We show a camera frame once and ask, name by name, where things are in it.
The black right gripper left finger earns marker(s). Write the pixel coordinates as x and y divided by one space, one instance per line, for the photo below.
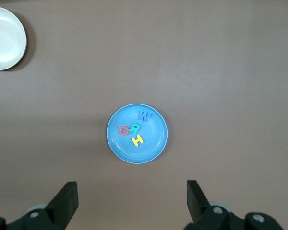
57 210

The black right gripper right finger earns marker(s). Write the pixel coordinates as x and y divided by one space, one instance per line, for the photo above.
206 215

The yellow foam letter H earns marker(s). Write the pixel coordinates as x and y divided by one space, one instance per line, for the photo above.
137 140

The red foam letter Q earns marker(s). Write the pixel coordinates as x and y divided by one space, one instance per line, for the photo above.
121 130

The teal foam letter R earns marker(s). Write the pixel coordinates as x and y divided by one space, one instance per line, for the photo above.
135 128

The blue foam uppercase letter M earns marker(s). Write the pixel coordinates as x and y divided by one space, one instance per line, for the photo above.
144 116

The blue round plate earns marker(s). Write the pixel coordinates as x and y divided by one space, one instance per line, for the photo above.
144 151

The beige round plate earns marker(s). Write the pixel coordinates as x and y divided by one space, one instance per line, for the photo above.
4 38

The brown paper table cover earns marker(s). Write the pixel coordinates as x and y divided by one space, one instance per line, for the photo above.
206 72

